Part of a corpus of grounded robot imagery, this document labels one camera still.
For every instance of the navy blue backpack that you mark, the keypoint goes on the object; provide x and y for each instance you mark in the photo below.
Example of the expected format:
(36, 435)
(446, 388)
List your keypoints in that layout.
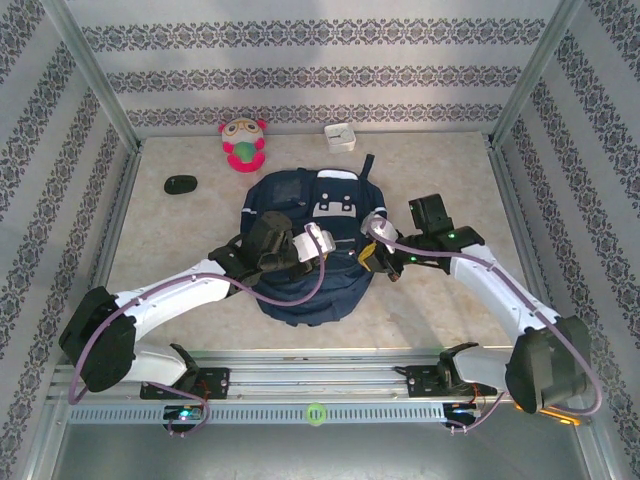
(340, 290)

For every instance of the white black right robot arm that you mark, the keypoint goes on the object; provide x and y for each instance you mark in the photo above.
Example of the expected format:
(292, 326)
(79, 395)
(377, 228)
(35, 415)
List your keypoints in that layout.
(480, 290)

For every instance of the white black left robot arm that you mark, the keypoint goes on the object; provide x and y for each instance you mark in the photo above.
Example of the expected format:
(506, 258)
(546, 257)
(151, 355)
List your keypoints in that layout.
(170, 300)

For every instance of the pink plush toy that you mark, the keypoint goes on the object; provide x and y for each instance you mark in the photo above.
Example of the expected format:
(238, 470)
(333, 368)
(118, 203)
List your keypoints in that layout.
(245, 150)

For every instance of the black computer mouse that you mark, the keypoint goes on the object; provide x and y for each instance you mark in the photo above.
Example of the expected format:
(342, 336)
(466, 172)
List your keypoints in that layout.
(180, 184)

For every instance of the white square alarm clock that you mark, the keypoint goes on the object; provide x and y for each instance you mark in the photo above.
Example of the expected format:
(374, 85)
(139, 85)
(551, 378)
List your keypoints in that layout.
(340, 137)

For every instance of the slotted metal strip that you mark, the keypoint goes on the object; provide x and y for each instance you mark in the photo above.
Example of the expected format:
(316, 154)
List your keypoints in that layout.
(250, 414)

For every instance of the yellow utility knife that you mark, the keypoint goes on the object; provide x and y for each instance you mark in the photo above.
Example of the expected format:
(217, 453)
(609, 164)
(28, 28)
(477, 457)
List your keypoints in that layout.
(562, 417)

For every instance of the aluminium side rail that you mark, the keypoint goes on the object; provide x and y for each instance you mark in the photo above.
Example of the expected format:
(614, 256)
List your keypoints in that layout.
(501, 175)
(112, 240)

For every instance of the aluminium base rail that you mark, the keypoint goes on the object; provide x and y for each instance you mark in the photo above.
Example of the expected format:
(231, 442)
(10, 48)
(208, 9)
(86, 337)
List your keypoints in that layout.
(310, 375)

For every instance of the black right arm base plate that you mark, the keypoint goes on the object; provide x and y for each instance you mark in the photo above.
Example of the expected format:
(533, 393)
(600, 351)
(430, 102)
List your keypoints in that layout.
(420, 382)

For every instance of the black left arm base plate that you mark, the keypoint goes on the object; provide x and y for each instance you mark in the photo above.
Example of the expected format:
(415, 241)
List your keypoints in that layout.
(215, 382)

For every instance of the aluminium frame post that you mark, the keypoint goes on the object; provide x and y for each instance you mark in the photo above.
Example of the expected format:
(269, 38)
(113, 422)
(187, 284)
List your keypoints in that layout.
(96, 75)
(530, 75)

